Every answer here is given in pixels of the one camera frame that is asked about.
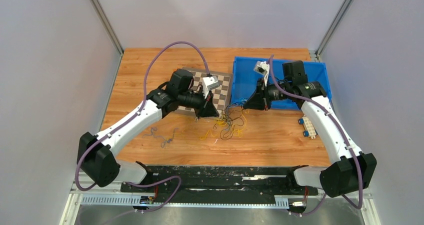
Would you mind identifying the white toy car blue wheels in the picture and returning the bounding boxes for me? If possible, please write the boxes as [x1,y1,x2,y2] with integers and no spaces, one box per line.
[298,114,318,140]

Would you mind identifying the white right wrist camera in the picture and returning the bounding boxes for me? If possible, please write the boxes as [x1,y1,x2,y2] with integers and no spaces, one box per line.
[253,61,270,86]

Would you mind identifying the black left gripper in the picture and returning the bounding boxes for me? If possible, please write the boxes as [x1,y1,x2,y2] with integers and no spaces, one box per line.
[178,86,220,119]

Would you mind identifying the blue plastic divided bin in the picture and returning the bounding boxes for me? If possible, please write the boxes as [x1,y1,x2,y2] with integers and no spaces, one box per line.
[231,56,332,111]

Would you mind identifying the black thin cable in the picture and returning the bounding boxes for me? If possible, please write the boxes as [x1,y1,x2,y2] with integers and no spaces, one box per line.
[213,106,247,142]

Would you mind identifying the right aluminium frame post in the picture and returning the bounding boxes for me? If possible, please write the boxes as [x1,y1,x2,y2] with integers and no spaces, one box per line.
[314,0,354,60]

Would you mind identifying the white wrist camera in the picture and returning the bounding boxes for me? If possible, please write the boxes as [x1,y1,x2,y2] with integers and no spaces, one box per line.
[253,61,270,86]
[200,75,220,99]

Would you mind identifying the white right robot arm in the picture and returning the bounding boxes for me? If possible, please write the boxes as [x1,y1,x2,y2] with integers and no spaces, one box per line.
[243,59,377,198]

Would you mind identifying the yellow thin cable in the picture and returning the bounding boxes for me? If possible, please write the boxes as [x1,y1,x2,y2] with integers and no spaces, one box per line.
[198,109,249,142]

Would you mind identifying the white slotted cable duct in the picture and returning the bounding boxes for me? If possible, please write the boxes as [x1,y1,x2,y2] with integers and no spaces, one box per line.
[80,195,290,208]

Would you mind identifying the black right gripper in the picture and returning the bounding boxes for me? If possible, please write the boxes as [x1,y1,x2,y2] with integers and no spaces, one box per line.
[243,76,292,111]

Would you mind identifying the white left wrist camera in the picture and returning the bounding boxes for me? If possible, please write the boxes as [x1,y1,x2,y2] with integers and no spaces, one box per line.
[200,75,220,99]

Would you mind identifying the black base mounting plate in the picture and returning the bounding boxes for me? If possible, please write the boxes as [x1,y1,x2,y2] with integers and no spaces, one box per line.
[120,165,319,205]

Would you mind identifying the grey purple thin cable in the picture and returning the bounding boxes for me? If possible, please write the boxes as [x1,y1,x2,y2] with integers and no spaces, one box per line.
[142,127,180,149]

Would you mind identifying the wooden chessboard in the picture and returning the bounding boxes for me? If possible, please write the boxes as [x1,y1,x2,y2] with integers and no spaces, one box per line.
[165,67,233,118]

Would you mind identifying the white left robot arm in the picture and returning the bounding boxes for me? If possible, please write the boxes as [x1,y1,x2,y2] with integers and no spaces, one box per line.
[75,68,219,192]

